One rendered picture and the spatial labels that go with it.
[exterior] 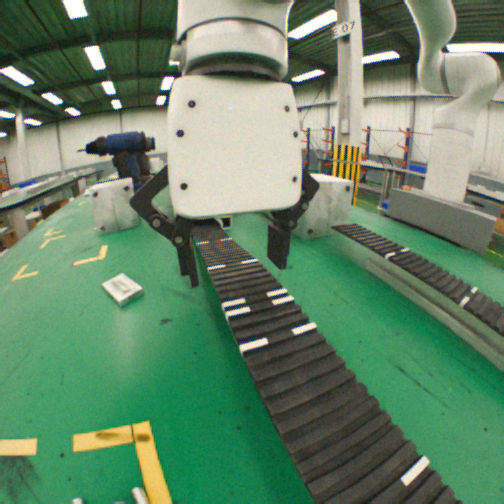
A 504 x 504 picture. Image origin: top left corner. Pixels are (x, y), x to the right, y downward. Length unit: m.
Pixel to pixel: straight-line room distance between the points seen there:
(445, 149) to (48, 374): 0.77
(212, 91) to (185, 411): 0.20
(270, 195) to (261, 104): 0.07
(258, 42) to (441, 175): 0.56
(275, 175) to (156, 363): 0.16
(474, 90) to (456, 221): 0.33
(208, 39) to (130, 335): 0.23
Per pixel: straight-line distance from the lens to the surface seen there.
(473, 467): 0.19
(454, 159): 0.64
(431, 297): 0.26
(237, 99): 0.15
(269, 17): 0.17
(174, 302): 0.22
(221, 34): 0.16
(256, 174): 0.15
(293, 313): 0.15
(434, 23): 0.64
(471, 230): 0.56
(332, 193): 0.36
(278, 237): 0.20
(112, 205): 0.46
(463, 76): 0.71
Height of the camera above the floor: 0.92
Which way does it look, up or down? 27 degrees down
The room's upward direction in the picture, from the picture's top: straight up
